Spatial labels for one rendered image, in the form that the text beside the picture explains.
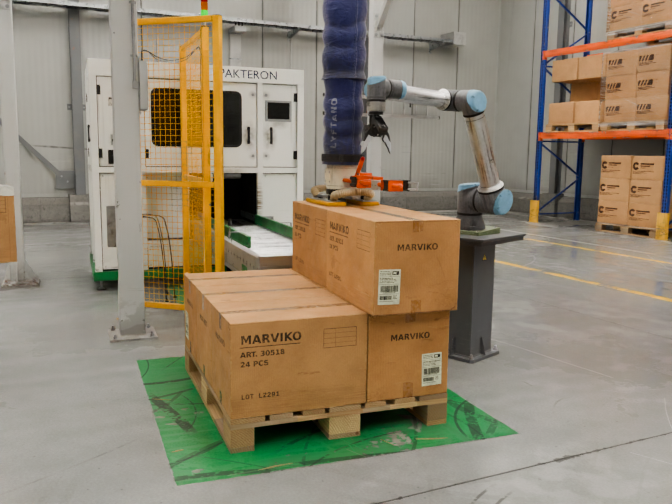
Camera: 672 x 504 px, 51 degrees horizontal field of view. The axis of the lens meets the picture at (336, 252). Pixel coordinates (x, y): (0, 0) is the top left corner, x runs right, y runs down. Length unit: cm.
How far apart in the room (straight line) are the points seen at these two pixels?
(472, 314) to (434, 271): 123
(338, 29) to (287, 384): 182
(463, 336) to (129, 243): 219
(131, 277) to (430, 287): 232
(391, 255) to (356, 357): 47
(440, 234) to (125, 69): 247
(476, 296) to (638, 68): 794
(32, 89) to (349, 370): 1023
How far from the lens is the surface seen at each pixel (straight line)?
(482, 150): 397
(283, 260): 416
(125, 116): 467
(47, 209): 1253
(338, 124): 369
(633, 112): 1172
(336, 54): 371
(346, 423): 311
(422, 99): 380
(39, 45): 1274
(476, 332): 430
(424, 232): 298
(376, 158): 740
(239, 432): 297
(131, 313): 478
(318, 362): 297
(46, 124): 1264
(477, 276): 421
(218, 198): 481
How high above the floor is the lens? 123
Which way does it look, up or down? 8 degrees down
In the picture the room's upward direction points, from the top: 1 degrees clockwise
